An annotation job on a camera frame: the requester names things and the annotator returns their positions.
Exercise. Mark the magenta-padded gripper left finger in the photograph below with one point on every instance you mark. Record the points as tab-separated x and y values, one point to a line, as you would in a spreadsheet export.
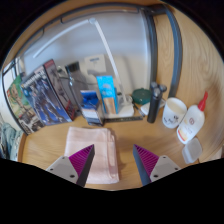
71	168

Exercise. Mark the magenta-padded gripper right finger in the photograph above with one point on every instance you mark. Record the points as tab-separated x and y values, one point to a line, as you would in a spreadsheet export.
156	166

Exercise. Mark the pale pink towel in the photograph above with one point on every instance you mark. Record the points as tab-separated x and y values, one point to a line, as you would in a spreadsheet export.
100	146

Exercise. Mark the small translucent plastic box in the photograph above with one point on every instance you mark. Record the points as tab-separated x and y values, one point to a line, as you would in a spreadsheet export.
192	150

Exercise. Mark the white glue bottle, red cap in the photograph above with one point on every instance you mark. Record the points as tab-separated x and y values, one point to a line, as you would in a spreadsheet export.
190	123

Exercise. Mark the white printed mug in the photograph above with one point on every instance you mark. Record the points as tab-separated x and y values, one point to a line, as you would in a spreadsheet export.
173	113

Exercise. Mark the dark metal ruler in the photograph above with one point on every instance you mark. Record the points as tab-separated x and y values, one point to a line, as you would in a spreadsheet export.
123	118

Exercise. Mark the black electric shaver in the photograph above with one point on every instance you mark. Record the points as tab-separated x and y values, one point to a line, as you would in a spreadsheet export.
154	103

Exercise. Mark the teal patterned bedding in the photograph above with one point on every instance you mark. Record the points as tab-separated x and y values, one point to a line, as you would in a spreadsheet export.
8	140

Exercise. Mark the dark green round case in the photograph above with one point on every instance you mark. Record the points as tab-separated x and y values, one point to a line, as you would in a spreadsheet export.
140	96

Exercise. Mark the blue robot model kit box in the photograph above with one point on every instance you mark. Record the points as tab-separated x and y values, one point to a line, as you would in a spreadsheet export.
43	96

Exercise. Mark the green tree-figure toy box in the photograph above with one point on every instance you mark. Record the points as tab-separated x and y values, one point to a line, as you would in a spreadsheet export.
20	103

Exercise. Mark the light blue card package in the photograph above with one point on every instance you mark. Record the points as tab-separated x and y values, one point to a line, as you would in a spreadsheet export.
106	90

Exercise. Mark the white wall socket box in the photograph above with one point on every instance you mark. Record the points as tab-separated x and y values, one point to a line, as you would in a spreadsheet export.
95	65

